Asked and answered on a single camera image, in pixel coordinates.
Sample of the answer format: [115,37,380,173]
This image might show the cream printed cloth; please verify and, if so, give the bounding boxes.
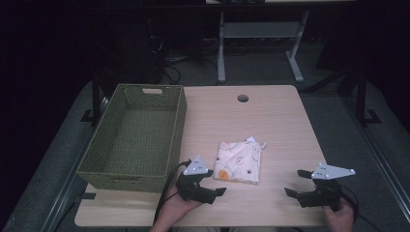
[213,135,268,186]

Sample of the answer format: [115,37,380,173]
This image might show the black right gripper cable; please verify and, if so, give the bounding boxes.
[337,184,385,232]

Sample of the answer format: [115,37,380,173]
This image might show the black metal stand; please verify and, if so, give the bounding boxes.
[80,72,104,128]
[354,68,383,128]

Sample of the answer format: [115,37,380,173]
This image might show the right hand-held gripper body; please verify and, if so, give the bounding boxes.
[297,161,357,213]

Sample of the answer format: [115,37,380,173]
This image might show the metal rail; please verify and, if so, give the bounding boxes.
[340,95,410,224]
[40,96,110,232]

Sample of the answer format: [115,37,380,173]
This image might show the person's right hand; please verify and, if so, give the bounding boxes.
[321,196,356,232]

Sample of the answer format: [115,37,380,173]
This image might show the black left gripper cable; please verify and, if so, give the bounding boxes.
[153,159,193,225]

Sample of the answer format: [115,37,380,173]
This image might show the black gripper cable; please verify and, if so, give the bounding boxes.
[337,184,385,232]
[153,159,193,225]

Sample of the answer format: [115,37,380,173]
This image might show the green woven basket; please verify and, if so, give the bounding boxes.
[76,83,189,194]

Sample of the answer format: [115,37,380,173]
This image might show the person's left hand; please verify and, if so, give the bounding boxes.
[157,185,203,232]

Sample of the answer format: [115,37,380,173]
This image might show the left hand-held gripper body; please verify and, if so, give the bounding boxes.
[175,156,218,205]

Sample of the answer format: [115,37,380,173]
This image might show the black floor cables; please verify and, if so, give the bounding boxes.
[156,35,223,86]

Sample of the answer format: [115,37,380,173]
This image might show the white metal table frame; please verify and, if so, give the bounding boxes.
[217,9,311,84]

